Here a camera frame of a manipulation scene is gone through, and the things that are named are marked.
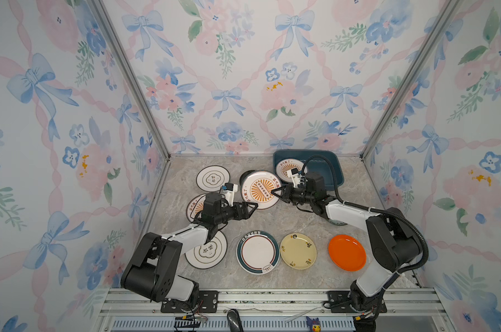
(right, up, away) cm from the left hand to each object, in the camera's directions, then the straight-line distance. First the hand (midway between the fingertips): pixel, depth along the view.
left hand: (253, 204), depth 85 cm
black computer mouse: (-6, -35, -19) cm, 40 cm away
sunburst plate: (+2, +8, +3) cm, 8 cm away
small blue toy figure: (+20, -37, -18) cm, 46 cm away
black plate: (-4, +12, +7) cm, 14 cm away
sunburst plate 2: (+17, +17, +28) cm, 37 cm away
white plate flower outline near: (-18, -20, -1) cm, 27 cm away
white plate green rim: (+2, -20, 0) cm, 20 cm away
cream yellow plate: (+19, -20, +1) cm, 27 cm away
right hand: (+8, +6, +1) cm, 10 cm away
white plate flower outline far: (-22, +11, +24) cm, 35 cm away
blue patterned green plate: (+27, -3, -20) cm, 34 cm away
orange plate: (+39, -19, -1) cm, 43 cm away
